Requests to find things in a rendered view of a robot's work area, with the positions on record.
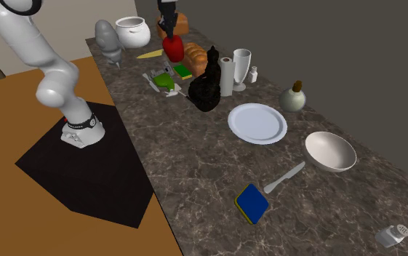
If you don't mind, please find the brown bread block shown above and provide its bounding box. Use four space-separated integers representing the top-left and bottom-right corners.
155 12 190 39

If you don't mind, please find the white round pot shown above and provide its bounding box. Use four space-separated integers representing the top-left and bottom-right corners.
114 16 152 49

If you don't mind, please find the yellow wedge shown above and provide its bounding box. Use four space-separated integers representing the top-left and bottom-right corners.
136 49 164 60

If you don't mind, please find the golden bread loaf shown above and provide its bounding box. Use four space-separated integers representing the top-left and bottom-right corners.
182 42 209 78

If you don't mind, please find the grey metal tool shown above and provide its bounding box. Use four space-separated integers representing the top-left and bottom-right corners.
160 60 175 76

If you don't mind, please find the green and yellow sponge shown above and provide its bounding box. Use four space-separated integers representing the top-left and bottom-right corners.
172 63 193 81

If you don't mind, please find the grey rocket figure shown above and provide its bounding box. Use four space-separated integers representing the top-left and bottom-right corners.
94 19 126 69

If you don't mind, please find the green spray bottle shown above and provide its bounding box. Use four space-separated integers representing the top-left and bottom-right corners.
152 72 183 97

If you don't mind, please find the small grey knife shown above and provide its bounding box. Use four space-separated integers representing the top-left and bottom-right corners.
142 72 161 93

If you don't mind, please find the black cat figure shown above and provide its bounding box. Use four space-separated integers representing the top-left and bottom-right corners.
188 45 223 113

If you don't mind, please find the white paper towel roll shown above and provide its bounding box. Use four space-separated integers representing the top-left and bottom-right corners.
218 56 236 97

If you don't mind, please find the white goblet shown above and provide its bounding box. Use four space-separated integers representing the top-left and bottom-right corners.
232 48 252 92

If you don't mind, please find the small white shaker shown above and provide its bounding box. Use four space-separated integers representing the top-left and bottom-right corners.
248 65 259 84

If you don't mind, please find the white plate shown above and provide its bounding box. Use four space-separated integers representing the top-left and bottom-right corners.
227 103 289 146

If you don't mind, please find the round corked flask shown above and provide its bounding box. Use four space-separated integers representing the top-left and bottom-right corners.
279 80 308 113

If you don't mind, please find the black robot stand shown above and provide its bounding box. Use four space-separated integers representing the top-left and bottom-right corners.
15 102 155 230

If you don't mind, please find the grey table knife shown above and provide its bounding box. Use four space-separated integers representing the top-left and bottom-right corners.
263 161 307 195

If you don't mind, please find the blue and yellow sponge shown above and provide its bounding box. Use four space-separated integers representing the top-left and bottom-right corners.
233 183 270 225

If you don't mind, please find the white bowl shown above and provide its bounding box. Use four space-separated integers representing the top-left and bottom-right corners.
304 131 358 174

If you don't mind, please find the white shaker with grey cap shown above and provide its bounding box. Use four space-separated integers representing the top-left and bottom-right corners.
374 223 408 249

